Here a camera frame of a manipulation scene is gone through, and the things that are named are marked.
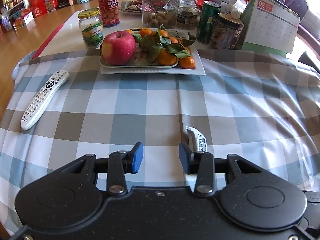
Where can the white rectangular plate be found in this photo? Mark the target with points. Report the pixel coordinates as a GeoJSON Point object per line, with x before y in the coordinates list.
{"type": "Point", "coordinates": [197, 65]}

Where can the large glass jar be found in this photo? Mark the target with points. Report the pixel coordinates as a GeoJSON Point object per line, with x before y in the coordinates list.
{"type": "Point", "coordinates": [160, 17]}

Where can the pile of mandarin oranges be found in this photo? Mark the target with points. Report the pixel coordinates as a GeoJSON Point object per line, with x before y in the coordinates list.
{"type": "Point", "coordinates": [166, 58]}

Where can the patterned shallow plate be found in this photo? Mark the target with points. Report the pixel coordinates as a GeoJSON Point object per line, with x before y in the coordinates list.
{"type": "Point", "coordinates": [140, 63]}

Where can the row of red gift boxes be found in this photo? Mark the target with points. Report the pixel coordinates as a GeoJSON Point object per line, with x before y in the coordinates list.
{"type": "Point", "coordinates": [37, 7]}

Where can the white mat red border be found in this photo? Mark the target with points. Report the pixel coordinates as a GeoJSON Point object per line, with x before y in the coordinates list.
{"type": "Point", "coordinates": [72, 27]}

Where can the desk calendar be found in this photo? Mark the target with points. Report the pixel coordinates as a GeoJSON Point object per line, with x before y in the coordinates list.
{"type": "Point", "coordinates": [270, 30]}

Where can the purple chair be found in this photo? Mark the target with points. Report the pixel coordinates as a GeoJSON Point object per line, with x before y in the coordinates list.
{"type": "Point", "coordinates": [308, 12]}

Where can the white long snack packet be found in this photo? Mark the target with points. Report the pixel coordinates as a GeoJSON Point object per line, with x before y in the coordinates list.
{"type": "Point", "coordinates": [198, 140]}

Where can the red cookie tin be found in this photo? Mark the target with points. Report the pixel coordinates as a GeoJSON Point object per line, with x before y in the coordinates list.
{"type": "Point", "coordinates": [108, 7]}

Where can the green drink can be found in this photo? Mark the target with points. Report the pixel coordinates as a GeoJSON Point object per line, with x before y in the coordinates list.
{"type": "Point", "coordinates": [206, 22]}

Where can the checked tablecloth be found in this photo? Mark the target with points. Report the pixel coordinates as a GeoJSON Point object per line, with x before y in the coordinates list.
{"type": "Point", "coordinates": [125, 105]}

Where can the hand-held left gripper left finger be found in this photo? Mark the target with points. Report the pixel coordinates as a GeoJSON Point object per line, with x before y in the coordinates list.
{"type": "Point", "coordinates": [138, 158]}

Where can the white remote control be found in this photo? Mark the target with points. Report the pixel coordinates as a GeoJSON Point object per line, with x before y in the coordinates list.
{"type": "Point", "coordinates": [42, 100]}

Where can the dark snack jar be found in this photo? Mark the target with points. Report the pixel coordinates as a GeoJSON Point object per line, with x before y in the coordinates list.
{"type": "Point", "coordinates": [225, 32]}

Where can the small glass jar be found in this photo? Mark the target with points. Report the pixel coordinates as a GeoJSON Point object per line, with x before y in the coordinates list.
{"type": "Point", "coordinates": [186, 17]}

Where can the red apple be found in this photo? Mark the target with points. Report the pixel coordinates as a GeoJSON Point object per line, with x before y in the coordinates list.
{"type": "Point", "coordinates": [118, 47]}

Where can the glass jar green label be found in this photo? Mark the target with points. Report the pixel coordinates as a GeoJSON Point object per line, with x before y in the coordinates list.
{"type": "Point", "coordinates": [91, 30]}

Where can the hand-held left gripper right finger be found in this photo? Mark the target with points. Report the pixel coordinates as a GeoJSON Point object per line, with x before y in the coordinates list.
{"type": "Point", "coordinates": [183, 158]}

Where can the small snack dish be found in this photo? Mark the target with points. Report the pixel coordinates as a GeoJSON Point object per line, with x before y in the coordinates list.
{"type": "Point", "coordinates": [131, 5]}

